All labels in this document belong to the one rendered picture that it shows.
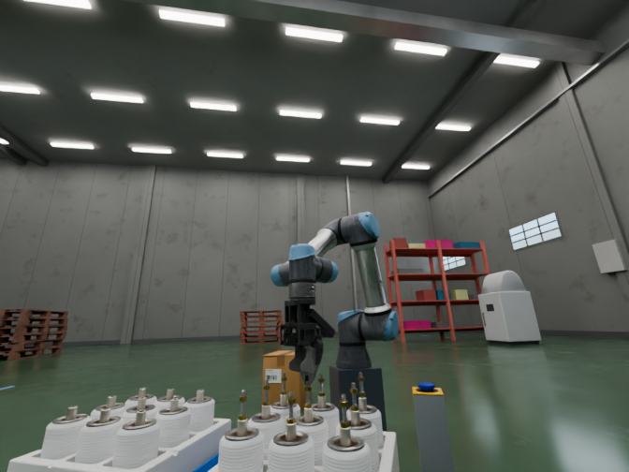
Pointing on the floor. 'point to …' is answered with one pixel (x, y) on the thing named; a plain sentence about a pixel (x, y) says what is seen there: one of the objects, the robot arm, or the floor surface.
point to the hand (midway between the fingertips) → (309, 378)
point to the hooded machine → (507, 311)
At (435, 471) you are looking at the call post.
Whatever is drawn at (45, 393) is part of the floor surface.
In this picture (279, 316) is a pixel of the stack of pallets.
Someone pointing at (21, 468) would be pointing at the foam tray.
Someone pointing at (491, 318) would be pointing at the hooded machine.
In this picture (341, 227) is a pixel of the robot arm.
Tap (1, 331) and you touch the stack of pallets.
